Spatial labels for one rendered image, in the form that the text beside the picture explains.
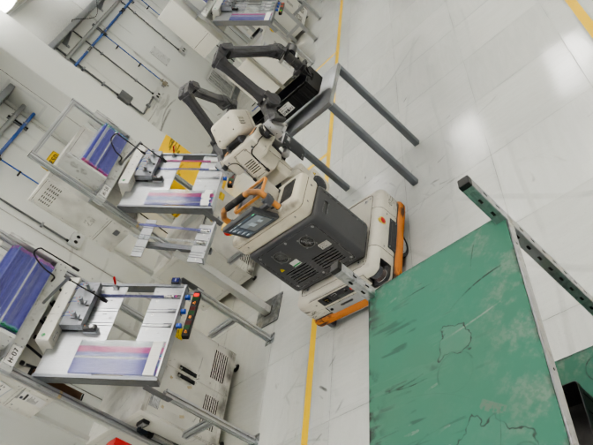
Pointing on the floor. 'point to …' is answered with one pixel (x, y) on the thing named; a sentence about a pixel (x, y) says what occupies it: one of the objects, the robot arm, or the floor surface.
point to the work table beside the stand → (325, 101)
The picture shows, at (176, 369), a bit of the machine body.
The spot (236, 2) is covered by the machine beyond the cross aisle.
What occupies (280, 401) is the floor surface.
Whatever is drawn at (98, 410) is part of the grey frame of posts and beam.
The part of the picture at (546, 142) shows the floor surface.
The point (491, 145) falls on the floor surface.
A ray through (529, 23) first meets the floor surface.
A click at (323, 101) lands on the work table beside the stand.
